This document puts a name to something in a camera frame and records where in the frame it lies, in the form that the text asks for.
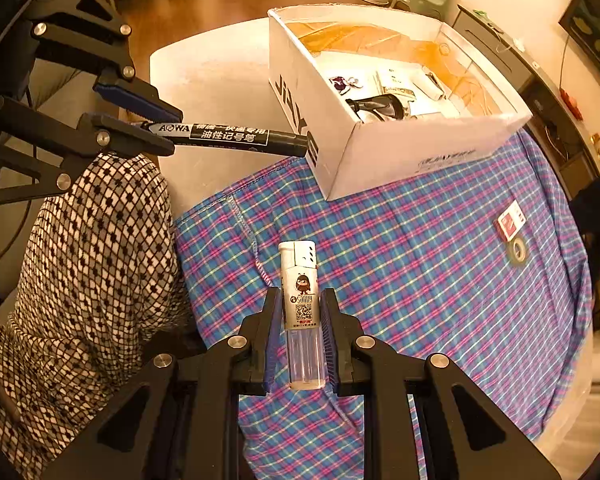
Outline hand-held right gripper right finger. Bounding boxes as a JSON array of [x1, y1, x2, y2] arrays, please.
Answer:
[[320, 288, 563, 480]]

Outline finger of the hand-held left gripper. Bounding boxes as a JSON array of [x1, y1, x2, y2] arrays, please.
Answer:
[[0, 97, 176, 208], [32, 0, 183, 122]]

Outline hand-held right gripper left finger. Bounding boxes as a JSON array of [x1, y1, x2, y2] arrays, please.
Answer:
[[45, 287, 284, 480]]

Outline clear lighter white label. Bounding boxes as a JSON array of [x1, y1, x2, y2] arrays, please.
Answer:
[[278, 241, 327, 391]]

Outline black marker pen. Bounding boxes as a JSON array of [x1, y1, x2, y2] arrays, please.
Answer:
[[130, 120, 308, 157]]

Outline white cardboard box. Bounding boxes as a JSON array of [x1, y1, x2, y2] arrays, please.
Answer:
[[267, 5, 533, 202]]

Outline purple tassel keychain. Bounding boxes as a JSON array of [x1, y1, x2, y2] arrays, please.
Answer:
[[328, 75, 363, 95]]

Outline black glasses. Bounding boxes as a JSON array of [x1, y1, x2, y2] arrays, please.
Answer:
[[346, 92, 411, 123]]

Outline white charger plug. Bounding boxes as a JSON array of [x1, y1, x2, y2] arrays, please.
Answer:
[[421, 67, 451, 101]]

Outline blue pink plaid cloth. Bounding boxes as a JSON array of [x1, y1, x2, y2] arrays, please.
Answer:
[[174, 132, 593, 480]]

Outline person's patterned trousers leg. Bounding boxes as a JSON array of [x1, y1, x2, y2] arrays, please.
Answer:
[[0, 152, 193, 480]]

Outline small red white box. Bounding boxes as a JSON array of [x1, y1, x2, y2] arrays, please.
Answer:
[[495, 200, 526, 242]]

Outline red item on cabinet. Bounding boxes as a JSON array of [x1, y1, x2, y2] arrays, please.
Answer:
[[560, 87, 583, 121]]

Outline long low wall cabinet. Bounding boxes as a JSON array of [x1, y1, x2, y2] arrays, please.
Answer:
[[452, 5, 600, 196]]

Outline dark framed wall picture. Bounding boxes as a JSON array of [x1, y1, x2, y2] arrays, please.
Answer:
[[560, 0, 600, 96]]

